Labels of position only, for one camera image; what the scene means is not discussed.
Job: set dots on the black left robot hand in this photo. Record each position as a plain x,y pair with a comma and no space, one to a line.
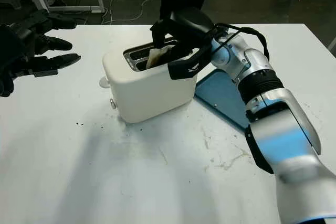
55,62

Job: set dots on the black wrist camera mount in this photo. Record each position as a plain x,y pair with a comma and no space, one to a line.
189,69
10,48

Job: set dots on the cream white two-slot toaster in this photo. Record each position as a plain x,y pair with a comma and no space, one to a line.
147,98

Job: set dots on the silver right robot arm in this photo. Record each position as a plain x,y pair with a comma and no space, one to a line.
262,77

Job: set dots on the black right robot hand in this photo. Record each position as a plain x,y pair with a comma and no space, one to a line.
191,24

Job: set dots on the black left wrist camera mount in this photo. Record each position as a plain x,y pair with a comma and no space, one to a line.
10,48

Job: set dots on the slice of toast bread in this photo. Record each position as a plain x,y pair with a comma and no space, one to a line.
155,57

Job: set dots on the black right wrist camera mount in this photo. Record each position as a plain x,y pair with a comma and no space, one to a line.
189,69

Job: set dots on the blue rectangular plastic tray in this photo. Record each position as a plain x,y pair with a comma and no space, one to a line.
223,95

